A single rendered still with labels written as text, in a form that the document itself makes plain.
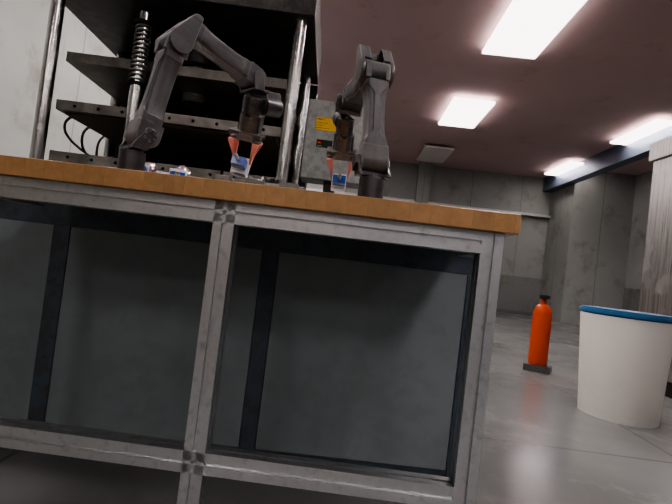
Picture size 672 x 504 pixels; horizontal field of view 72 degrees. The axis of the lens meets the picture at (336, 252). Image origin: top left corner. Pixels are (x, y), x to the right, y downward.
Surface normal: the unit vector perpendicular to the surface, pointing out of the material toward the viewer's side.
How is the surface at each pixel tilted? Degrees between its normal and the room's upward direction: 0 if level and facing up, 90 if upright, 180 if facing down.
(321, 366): 90
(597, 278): 90
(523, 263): 90
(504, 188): 90
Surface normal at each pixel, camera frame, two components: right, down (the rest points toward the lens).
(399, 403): 0.02, -0.03
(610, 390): -0.69, -0.04
